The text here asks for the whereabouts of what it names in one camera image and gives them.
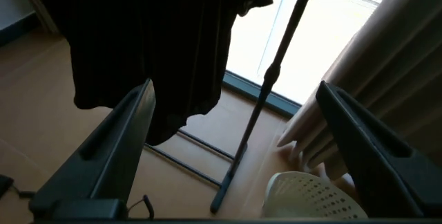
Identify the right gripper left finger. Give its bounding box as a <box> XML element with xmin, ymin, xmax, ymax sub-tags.
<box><xmin>28</xmin><ymin>77</ymin><xmax>157</xmax><ymax>218</ymax></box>

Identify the brown curtain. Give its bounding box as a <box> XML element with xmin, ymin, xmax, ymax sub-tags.
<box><xmin>276</xmin><ymin>0</ymin><xmax>442</xmax><ymax>184</ymax></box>

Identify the black knit garment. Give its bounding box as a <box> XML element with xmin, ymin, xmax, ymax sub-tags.
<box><xmin>25</xmin><ymin>0</ymin><xmax>274</xmax><ymax>147</ymax></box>

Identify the beige curtain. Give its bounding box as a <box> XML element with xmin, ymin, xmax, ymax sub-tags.
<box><xmin>13</xmin><ymin>0</ymin><xmax>60</xmax><ymax>35</ymax></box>

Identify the black power adapter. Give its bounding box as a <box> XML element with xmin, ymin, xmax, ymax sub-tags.
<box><xmin>0</xmin><ymin>174</ymin><xmax>15</xmax><ymax>198</ymax></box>

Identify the black clothes rack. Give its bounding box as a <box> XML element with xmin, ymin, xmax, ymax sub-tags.
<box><xmin>144</xmin><ymin>0</ymin><xmax>320</xmax><ymax>215</ymax></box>

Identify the window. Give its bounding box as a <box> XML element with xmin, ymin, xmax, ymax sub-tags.
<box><xmin>222</xmin><ymin>0</ymin><xmax>404</xmax><ymax>118</ymax></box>

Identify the white laundry basket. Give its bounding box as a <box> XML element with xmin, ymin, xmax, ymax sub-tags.
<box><xmin>261</xmin><ymin>171</ymin><xmax>369</xmax><ymax>219</ymax></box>

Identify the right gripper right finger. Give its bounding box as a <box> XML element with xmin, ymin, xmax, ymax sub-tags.
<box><xmin>316</xmin><ymin>80</ymin><xmax>442</xmax><ymax>218</ymax></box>

